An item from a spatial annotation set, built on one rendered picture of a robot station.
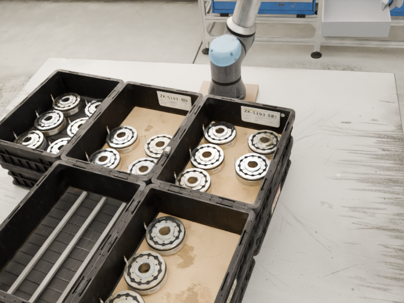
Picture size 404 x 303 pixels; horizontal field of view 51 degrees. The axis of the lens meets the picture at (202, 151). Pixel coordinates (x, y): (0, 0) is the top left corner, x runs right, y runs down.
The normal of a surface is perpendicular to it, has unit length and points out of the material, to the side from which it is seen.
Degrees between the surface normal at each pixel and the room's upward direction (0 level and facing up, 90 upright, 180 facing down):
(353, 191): 0
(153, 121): 0
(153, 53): 0
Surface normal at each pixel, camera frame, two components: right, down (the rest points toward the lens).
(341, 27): -0.22, 0.70
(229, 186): -0.10, -0.71
